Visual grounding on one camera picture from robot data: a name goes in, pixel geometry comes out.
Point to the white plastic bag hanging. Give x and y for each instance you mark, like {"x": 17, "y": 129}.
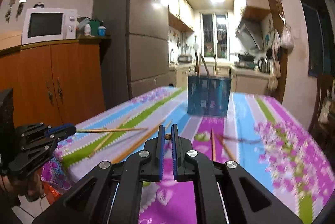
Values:
{"x": 286, "y": 41}

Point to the wooden chopstick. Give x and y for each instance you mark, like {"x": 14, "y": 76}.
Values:
{"x": 197, "y": 63}
{"x": 137, "y": 144}
{"x": 215, "y": 65}
{"x": 110, "y": 130}
{"x": 203, "y": 67}
{"x": 168, "y": 134}
{"x": 213, "y": 145}
{"x": 226, "y": 149}
{"x": 107, "y": 137}

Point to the white medicine bottle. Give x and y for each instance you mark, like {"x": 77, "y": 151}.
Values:
{"x": 87, "y": 30}

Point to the dark curtained window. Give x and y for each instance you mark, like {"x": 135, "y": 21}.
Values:
{"x": 320, "y": 37}

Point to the silver toaster oven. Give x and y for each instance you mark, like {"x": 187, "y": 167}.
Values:
{"x": 185, "y": 59}

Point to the person left hand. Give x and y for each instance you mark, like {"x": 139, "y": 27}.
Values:
{"x": 31, "y": 187}

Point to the orange wooden cabinet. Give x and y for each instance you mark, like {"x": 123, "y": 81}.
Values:
{"x": 55, "y": 82}

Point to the green cup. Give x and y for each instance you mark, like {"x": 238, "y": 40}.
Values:
{"x": 95, "y": 24}

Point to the wooden chair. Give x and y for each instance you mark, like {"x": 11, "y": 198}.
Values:
{"x": 324, "y": 86}

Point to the blue lid jar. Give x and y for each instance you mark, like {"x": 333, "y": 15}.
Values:
{"x": 101, "y": 31}

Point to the floral striped tablecloth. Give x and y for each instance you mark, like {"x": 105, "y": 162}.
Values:
{"x": 266, "y": 140}

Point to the steel electric kettle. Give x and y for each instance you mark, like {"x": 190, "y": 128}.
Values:
{"x": 263, "y": 65}

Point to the kitchen window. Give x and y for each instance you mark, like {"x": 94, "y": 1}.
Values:
{"x": 214, "y": 35}

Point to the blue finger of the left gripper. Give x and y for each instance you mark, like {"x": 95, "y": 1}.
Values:
{"x": 63, "y": 131}

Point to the black wok pan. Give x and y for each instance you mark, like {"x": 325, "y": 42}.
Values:
{"x": 245, "y": 57}

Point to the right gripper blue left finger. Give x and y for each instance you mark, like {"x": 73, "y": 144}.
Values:
{"x": 153, "y": 166}

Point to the range hood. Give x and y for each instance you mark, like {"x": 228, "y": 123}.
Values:
{"x": 250, "y": 35}

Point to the white microwave oven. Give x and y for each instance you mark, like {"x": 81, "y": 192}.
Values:
{"x": 49, "y": 24}

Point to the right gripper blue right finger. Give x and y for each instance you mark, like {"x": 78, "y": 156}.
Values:
{"x": 182, "y": 170}

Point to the grey refrigerator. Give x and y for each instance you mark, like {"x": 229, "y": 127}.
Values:
{"x": 136, "y": 61}

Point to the blue perforated utensil holder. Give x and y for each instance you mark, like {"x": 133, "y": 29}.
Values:
{"x": 208, "y": 95}

